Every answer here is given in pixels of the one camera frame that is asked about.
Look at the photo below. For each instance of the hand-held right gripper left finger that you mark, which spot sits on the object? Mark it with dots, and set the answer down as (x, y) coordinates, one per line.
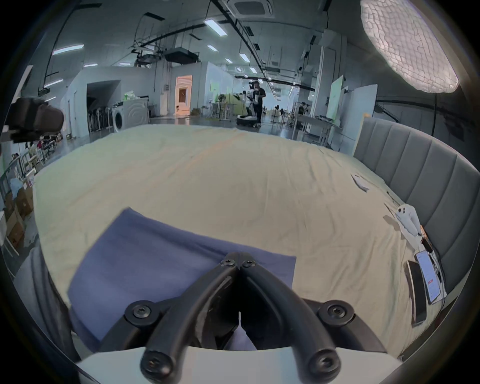
(195, 300)

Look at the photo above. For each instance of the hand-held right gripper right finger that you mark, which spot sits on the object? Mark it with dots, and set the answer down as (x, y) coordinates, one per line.
(279, 300)

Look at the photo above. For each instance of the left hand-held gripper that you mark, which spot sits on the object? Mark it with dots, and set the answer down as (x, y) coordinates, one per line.
(35, 114)

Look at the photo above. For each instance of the dark blue shirt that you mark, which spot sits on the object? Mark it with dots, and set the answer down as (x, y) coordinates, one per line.
(150, 262)

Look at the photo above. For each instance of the brown carton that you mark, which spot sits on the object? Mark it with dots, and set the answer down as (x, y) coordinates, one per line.
(17, 232)
(24, 200)

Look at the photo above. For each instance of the white washing machine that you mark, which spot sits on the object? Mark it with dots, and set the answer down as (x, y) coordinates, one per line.
(129, 112)

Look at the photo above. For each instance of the black phone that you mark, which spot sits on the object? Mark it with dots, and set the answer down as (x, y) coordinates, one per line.
(417, 292)

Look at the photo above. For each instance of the white paper card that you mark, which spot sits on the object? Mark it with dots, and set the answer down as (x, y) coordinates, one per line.
(360, 182)

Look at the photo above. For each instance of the person's legs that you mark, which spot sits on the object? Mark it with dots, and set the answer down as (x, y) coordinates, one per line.
(45, 292)

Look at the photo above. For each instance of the white hand controller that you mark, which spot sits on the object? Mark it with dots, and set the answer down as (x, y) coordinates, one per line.
(408, 219)

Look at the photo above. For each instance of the phone with lit screen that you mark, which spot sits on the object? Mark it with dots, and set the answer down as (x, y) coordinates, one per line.
(430, 275)

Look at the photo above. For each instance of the white table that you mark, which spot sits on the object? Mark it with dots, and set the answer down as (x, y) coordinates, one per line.
(318, 125)

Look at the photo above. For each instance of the white robot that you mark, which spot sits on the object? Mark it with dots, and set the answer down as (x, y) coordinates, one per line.
(247, 108)

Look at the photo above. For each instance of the grey padded headboard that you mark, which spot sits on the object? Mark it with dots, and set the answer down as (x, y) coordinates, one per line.
(423, 168)

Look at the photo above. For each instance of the round studio softbox lamp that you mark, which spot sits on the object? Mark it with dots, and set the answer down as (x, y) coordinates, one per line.
(408, 41)

